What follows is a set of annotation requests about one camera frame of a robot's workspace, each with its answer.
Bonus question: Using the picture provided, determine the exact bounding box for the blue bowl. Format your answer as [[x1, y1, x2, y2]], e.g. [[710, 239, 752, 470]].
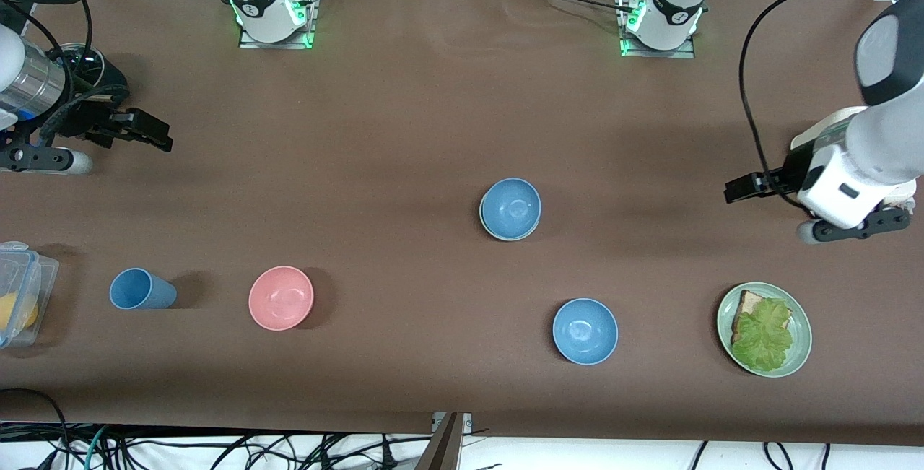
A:
[[479, 178, 542, 239], [552, 297, 619, 366]]

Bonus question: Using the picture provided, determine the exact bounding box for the blue ribbed cup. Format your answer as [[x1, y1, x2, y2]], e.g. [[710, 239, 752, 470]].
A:
[[109, 267, 178, 310]]

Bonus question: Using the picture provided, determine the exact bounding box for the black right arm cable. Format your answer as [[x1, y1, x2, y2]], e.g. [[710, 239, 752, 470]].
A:
[[0, 0, 131, 149]]

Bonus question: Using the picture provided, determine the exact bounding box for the metal table bracket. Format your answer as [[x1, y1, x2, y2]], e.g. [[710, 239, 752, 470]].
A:
[[414, 412, 474, 470]]

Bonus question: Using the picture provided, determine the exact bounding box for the brown table cover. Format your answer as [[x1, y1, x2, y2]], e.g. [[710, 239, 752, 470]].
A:
[[0, 0, 924, 449]]

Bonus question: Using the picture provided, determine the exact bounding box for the bread slice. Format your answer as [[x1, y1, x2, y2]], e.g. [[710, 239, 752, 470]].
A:
[[731, 289, 767, 345]]

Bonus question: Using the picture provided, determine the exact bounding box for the green lettuce leaf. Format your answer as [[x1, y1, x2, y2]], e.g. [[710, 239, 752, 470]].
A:
[[730, 297, 796, 374]]

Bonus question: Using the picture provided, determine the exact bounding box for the pale green plate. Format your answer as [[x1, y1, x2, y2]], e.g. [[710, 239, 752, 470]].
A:
[[716, 282, 814, 379]]

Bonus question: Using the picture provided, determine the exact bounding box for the pale green bowl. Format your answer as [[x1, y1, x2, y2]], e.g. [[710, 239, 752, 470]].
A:
[[480, 214, 541, 243]]

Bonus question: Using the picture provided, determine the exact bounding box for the teal cable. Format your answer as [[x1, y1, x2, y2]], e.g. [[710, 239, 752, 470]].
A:
[[84, 425, 110, 470]]

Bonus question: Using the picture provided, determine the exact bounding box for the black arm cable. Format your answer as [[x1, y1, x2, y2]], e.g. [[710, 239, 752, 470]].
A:
[[738, 0, 924, 208], [0, 0, 131, 149]]

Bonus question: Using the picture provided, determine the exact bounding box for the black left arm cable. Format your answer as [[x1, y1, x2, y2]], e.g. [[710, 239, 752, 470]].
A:
[[738, 0, 924, 208]]

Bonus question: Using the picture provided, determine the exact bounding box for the white toaster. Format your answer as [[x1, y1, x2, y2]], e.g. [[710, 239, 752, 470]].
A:
[[790, 105, 918, 212]]

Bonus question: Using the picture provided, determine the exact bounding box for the clear plastic container blue lid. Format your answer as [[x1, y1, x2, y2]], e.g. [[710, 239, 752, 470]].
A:
[[0, 240, 61, 350]]

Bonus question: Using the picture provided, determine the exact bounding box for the thick black looped cable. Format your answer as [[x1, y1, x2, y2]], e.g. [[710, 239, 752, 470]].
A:
[[0, 388, 71, 470]]

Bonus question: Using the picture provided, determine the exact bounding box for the yellow fruit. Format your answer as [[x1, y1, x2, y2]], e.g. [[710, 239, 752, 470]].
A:
[[0, 292, 39, 334]]

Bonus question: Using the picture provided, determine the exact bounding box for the dark cup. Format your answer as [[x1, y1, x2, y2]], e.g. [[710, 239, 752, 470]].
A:
[[54, 42, 130, 104]]

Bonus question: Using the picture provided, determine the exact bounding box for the pink bowl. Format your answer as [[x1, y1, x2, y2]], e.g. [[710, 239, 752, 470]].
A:
[[248, 265, 315, 331]]

